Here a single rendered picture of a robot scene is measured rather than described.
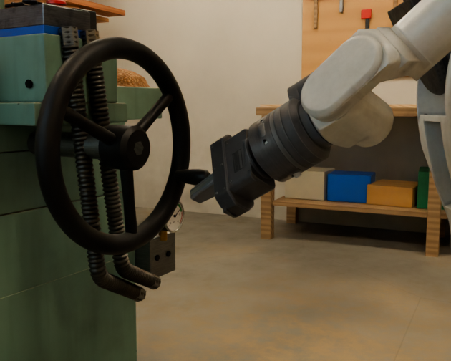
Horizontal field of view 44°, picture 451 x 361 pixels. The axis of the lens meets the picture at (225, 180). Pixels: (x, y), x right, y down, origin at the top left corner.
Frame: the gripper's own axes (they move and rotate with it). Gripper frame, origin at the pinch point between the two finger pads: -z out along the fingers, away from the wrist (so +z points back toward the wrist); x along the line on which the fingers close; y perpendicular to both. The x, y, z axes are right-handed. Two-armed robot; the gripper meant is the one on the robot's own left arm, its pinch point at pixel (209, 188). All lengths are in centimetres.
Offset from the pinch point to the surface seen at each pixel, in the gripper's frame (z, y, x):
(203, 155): -191, -217, 228
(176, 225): -22.0, -15.0, 9.4
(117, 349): -38.2, -14.5, -9.8
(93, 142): -6.9, 15.3, 4.2
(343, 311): -66, -157, 41
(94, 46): 3.6, 23.2, 8.7
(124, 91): -14.7, 3.8, 27.0
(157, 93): -14.9, -4.1, 31.8
